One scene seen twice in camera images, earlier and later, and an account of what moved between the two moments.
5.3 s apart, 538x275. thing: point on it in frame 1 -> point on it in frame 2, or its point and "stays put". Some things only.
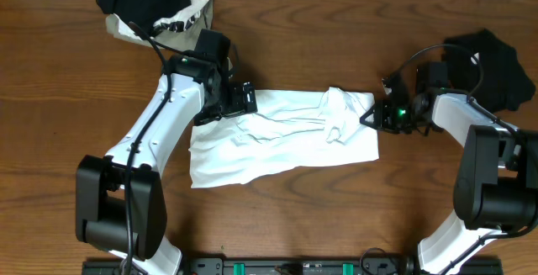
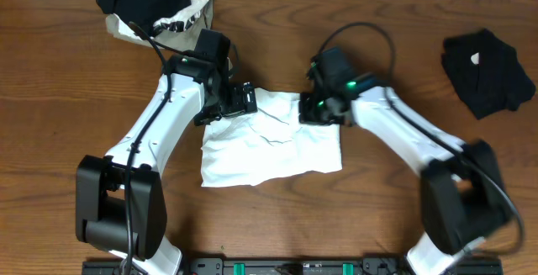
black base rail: [301, 266] stays put
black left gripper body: [245, 99] stays put
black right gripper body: [396, 118] -> [318, 108]
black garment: [487, 68] stays put
